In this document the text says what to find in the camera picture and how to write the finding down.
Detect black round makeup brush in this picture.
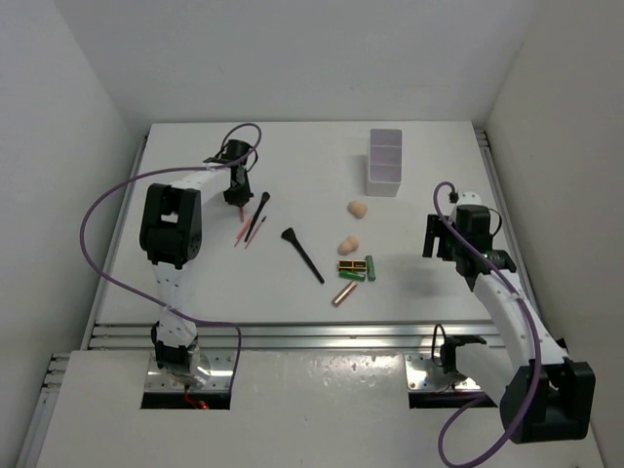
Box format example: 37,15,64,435
244,191,271,243

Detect pink makeup pencil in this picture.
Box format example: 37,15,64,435
234,207,253,247

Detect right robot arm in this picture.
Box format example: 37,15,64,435
423,204,596,445

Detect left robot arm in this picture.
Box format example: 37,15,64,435
139,139,254,388

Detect upper beige makeup sponge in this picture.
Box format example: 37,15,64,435
347,201,368,219

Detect beige makeup sponge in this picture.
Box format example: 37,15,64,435
337,236,360,255
347,201,368,219

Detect lower beige makeup sponge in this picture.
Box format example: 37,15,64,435
337,236,360,255

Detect red thin liner brush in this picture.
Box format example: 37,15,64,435
244,215,267,250

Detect green tube upright side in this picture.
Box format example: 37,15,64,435
366,255,376,282

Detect white divided organizer box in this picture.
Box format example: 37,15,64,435
366,129,403,197

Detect green tube lying flat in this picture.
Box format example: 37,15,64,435
338,270,367,282

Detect rose gold lipstick tube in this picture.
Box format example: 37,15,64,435
331,281,358,307

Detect black gold lipstick case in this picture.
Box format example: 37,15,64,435
337,259,367,272

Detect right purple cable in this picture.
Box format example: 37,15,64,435
432,181,545,467

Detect purple cable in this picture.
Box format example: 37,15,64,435
80,123,263,391
432,181,545,467

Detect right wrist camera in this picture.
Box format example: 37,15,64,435
448,191,483,207

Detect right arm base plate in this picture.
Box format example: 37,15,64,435
404,353,481,393

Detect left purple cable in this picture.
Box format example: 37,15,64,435
80,123,263,391

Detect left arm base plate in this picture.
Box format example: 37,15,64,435
144,351,234,393

